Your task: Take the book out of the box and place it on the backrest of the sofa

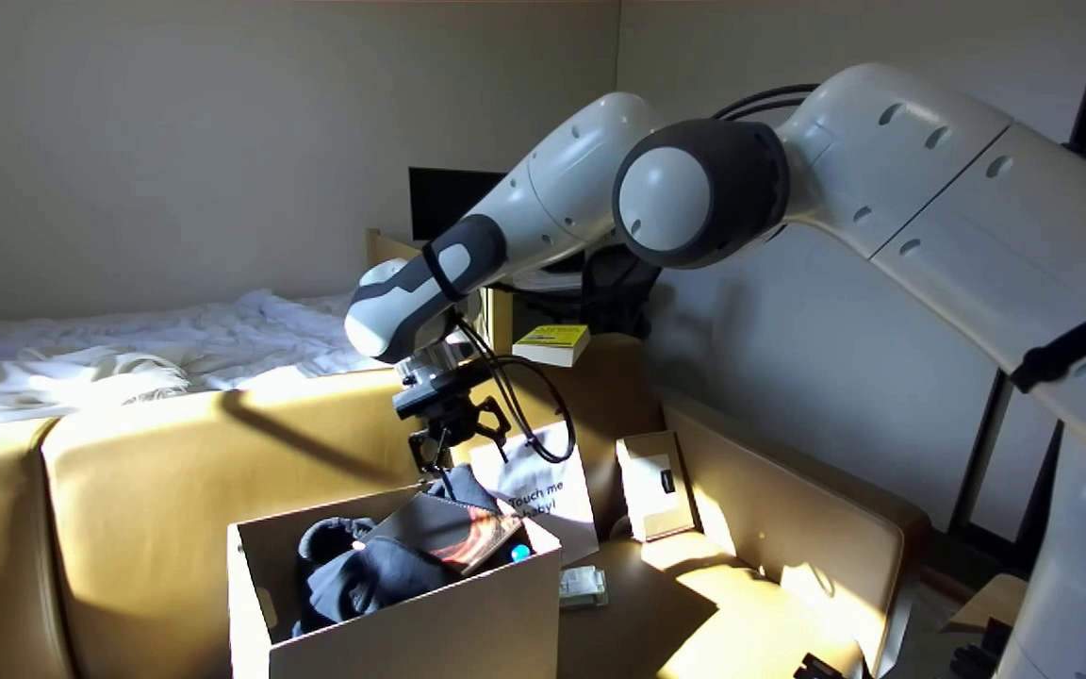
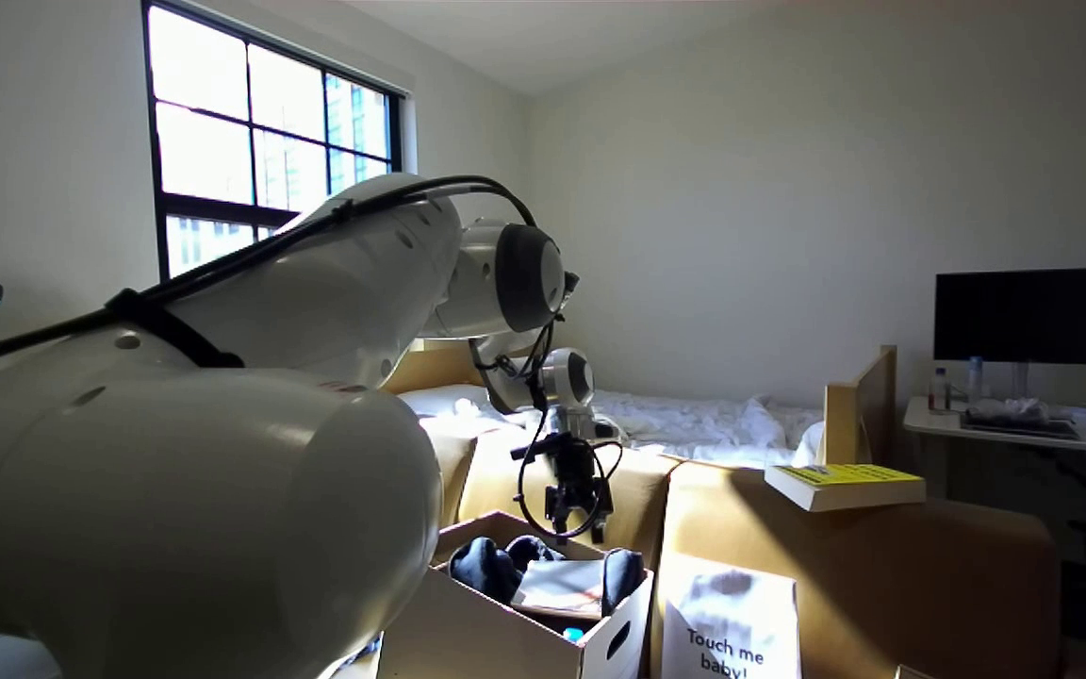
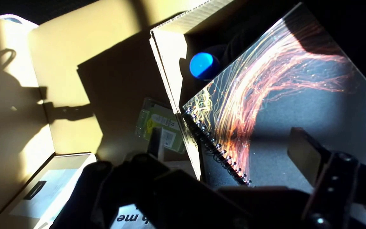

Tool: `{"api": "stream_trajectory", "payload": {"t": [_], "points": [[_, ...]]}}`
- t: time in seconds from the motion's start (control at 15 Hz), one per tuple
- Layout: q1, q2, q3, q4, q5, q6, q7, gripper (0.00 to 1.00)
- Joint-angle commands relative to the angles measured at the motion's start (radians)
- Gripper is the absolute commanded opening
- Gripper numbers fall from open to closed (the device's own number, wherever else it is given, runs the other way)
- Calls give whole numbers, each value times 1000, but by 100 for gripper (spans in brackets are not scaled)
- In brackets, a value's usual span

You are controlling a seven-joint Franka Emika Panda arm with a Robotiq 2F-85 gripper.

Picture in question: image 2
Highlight dark keyboard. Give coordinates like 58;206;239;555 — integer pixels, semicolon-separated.
958;403;1081;442

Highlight white cardboard box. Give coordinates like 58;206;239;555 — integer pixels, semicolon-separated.
379;506;656;679

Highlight black monitor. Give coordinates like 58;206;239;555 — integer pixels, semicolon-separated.
933;265;1086;369

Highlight brown cardboard box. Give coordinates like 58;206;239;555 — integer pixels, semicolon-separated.
352;424;1069;679

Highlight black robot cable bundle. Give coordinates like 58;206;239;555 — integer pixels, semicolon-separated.
0;174;546;382

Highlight dark blue-grey clothes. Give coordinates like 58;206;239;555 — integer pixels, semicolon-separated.
447;533;649;619

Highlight yellow cover book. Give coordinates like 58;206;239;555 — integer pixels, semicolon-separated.
761;461;933;515

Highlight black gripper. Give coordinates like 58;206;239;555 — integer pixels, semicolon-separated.
538;431;616;543

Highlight wooden bed end board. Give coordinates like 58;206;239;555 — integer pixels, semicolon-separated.
824;343;903;466
386;340;488;395

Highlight small dark bottle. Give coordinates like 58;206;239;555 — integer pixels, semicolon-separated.
928;364;958;413

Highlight black framed window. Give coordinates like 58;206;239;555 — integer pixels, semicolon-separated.
139;0;406;277

